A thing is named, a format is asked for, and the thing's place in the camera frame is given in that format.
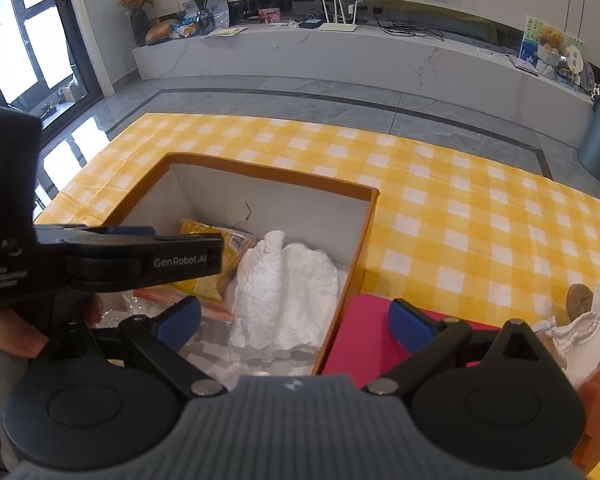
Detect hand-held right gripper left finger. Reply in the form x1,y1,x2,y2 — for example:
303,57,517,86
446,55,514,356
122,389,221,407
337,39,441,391
67,295,227,401

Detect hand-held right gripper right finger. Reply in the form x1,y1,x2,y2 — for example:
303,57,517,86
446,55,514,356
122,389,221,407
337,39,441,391
362,298,557,397

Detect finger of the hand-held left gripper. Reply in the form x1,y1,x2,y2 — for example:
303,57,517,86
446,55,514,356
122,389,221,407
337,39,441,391
33,224,225,293

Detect yellow snack packet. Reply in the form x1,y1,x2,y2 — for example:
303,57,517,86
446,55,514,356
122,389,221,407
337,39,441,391
172,218,259,307

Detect clear plastic zip bag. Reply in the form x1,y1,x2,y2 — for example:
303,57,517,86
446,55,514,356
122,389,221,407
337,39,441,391
100,287,327,377

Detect red cloth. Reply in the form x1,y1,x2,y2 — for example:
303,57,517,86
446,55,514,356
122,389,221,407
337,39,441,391
322,293,504,377

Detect white cloth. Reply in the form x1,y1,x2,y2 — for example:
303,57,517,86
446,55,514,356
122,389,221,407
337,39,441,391
227,229,340,354

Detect orange-rimmed white cardboard box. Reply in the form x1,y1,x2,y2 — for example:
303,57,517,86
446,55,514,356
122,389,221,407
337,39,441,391
102,152,381,377

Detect person's left hand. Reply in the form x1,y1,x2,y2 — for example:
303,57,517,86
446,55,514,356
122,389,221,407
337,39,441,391
0,292,105,361

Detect yellow checkered tablecloth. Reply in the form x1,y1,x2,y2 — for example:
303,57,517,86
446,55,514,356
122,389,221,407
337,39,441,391
33,112,600,356

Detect brown plush toy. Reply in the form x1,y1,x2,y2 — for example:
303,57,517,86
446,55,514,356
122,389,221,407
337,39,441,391
564,283,595,322

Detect black-framed glass door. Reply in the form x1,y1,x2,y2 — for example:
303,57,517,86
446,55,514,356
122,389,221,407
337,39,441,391
0,0,104,112

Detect dark vase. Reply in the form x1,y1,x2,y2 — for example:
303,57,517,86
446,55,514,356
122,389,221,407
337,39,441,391
129,8,151,46

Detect brown bread loaf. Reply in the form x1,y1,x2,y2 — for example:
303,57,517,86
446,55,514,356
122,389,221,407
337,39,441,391
144,18,181,46

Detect blue snack bags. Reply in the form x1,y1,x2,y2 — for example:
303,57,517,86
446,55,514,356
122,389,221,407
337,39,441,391
169,15,201,40

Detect white marble television cabinet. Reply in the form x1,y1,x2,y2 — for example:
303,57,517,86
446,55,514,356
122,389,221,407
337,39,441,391
131,0,597,122

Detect white router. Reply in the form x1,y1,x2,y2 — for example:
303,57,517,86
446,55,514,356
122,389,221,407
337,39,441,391
320,0,359,33

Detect brown teddy bear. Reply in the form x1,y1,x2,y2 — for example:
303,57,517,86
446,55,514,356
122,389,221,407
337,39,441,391
537,27,564,79

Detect green poster card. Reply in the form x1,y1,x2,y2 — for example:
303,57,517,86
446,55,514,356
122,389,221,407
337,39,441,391
518,15,585,84

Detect white drawstring bag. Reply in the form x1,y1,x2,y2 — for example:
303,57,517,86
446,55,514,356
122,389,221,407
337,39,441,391
549,309,600,392

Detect black cables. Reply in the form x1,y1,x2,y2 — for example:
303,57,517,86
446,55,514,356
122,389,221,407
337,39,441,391
374,9,447,42

